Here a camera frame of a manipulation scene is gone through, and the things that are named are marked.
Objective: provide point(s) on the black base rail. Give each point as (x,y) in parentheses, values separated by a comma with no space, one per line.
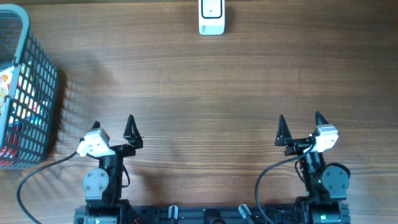
(217,214)

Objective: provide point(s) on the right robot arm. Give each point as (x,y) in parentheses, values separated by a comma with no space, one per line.
(326,184)

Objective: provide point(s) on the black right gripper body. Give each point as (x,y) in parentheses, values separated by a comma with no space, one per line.
(297,146)

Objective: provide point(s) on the dark grey mesh basket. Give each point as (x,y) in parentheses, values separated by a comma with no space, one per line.
(28,113)

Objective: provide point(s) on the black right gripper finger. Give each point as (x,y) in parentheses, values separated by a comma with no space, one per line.
(319,119)
(283,137)

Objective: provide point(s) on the white barcode scanner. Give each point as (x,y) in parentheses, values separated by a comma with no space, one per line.
(211,17)

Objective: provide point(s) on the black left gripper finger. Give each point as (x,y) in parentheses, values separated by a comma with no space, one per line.
(96,125)
(131,133)

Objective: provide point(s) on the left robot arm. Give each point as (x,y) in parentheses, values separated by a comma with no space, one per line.
(103,185)

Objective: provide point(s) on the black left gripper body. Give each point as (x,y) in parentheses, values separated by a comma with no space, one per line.
(124,150)

